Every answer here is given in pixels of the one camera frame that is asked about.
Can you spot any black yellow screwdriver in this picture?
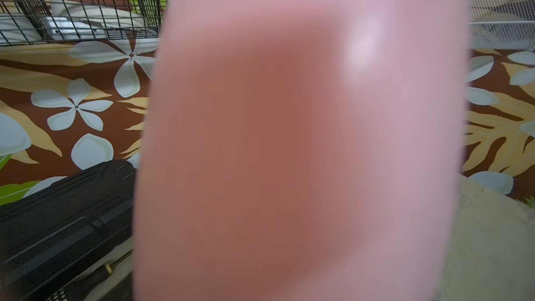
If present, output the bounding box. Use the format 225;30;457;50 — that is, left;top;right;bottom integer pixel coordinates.
46;249;133;301

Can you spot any white wire basket right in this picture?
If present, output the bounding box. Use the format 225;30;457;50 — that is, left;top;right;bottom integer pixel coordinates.
469;0;534;51

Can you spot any black wire wall basket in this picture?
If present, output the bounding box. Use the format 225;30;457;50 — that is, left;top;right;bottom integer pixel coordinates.
1;0;169;47

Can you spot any black plastic case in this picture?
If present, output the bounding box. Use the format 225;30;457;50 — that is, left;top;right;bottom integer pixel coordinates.
1;160;136;300

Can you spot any pink spray bottle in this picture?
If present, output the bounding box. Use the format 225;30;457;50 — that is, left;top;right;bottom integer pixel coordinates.
133;0;468;300

